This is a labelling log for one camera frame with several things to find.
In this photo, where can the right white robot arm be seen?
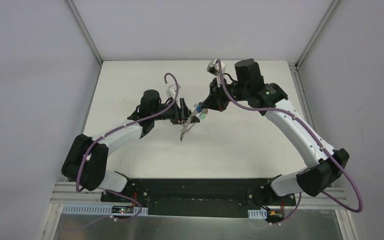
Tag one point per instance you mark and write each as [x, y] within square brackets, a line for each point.
[323, 161]

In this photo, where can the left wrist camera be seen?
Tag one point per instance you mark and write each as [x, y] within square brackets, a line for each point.
[171, 91]

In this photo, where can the white cable duct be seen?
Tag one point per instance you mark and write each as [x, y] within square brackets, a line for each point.
[103, 210]
[257, 214]

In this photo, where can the right white cable duct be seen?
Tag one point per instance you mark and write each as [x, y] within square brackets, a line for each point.
[257, 214]

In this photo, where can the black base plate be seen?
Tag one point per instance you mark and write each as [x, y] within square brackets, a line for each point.
[205, 197]

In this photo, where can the keyring with black key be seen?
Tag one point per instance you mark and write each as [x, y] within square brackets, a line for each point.
[189, 124]

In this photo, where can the blue tag key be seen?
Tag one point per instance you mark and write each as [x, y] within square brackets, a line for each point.
[198, 107]

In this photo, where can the left white cable duct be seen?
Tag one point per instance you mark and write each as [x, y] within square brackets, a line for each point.
[103, 210]

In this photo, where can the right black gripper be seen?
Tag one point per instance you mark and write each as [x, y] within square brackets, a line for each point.
[214, 96]

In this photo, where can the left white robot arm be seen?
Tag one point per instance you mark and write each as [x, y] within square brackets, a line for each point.
[86, 162]

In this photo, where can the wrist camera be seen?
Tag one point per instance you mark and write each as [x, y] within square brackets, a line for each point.
[213, 67]
[171, 91]

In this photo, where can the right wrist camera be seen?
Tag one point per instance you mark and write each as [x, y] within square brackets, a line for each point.
[213, 67]

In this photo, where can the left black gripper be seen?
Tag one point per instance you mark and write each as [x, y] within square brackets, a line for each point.
[181, 109]

